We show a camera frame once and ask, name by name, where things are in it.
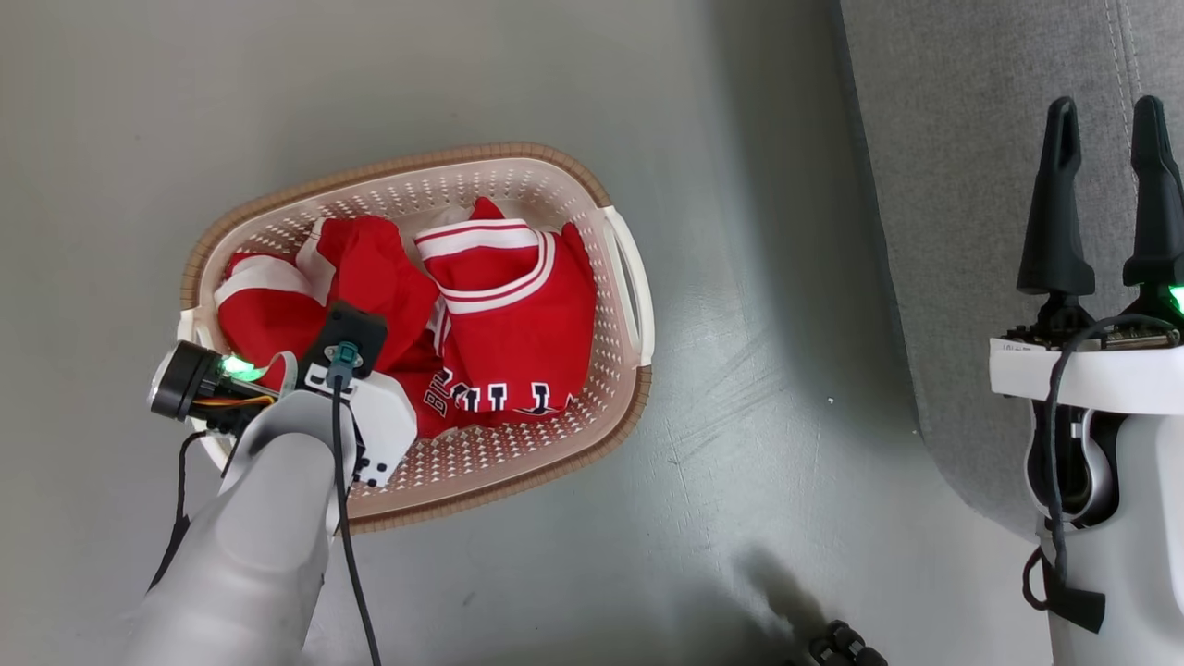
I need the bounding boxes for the red garment with white stripes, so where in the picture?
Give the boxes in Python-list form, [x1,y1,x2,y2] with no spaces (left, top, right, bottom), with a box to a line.
[215,215,443,394]

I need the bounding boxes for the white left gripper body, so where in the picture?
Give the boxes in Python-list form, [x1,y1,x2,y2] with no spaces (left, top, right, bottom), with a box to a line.
[148,340,419,488]

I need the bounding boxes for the cream perforated laundry basket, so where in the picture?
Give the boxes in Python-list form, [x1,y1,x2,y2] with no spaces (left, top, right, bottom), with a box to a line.
[178,142,656,536]

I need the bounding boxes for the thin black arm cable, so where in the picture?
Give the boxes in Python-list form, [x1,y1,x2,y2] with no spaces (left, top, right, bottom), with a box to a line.
[1022,314,1180,635]
[146,429,243,593]

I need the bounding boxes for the red jersey with Bulls lettering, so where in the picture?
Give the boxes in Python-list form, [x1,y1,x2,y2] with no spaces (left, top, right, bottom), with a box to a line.
[388,196,600,440]

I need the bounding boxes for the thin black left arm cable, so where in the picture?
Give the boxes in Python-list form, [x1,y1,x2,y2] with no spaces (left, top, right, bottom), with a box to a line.
[146,429,243,593]

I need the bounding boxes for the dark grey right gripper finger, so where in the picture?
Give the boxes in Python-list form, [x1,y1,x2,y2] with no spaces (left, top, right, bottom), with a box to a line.
[1017,96,1096,320]
[1122,95,1184,311]

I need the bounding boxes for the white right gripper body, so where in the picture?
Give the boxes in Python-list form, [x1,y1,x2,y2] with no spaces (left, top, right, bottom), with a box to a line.
[990,314,1184,528]

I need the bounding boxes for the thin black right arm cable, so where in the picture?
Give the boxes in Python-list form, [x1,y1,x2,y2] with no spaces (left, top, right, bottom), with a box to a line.
[1022,314,1180,635]

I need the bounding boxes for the grey fabric sofa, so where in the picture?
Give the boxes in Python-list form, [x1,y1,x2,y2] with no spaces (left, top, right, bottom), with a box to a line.
[840,0,1184,542]

